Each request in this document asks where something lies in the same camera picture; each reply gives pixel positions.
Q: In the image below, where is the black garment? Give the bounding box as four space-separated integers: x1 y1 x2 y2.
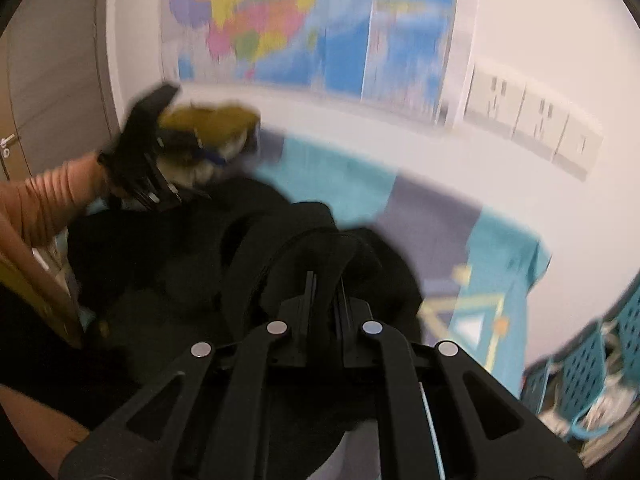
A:
65 172 426 480

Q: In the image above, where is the grey wooden door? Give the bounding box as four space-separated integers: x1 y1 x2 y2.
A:
0 0 121 183

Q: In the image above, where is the brown flat board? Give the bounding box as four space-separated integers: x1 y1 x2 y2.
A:
0 215 85 350

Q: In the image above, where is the white wall socket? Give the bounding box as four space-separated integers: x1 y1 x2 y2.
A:
464 65 527 132
514 87 572 155
551 114 604 182

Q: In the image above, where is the person's leg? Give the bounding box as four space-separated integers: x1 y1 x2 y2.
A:
0 384 92 480

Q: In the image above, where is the colourful wall map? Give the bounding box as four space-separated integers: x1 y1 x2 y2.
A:
160 0 476 128

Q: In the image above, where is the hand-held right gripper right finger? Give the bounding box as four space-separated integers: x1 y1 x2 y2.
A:
336 282 586 480

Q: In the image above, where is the person's left forearm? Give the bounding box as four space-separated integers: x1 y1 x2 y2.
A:
0 152 113 251

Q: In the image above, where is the teal plastic basket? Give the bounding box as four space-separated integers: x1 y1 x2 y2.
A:
520 280 640 442

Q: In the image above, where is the mustard yellow garment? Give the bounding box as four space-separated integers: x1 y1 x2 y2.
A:
157 101 263 186

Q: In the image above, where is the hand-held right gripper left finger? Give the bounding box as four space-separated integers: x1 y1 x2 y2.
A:
60 272 318 480

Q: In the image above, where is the teal and grey bed sheet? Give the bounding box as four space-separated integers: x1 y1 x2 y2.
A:
50 132 553 401

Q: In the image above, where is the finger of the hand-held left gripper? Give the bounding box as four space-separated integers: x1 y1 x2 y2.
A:
157 130 228 167

